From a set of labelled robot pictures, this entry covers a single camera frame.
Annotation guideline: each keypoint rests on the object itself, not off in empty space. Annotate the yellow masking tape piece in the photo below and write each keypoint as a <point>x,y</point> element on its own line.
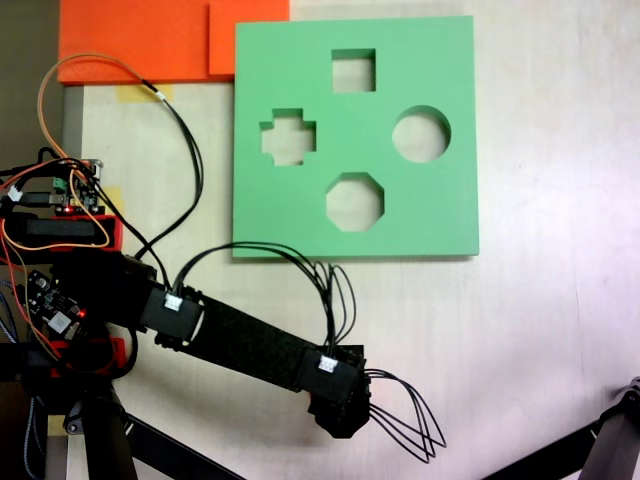
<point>130,94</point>
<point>116,200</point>

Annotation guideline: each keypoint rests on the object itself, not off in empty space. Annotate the black notched tripod leg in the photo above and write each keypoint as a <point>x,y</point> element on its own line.
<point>615,445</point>

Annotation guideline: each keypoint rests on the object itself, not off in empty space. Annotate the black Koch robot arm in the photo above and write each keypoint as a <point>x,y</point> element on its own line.
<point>250,340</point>

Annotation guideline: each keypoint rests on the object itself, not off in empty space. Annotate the red printed mount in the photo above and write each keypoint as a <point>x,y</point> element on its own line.
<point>116,235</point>
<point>117,347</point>

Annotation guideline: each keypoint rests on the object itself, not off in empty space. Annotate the black circuit board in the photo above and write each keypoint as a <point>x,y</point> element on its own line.
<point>50,305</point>

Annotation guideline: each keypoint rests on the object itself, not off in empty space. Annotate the circuit board green terminal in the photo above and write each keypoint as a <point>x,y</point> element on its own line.
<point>80,197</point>

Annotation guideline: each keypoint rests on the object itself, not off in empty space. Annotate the green shape sorting board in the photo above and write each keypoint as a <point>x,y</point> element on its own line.
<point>300,225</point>

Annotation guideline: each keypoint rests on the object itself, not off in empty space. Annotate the large orange foam slab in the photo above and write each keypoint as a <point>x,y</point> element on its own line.
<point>130,40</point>

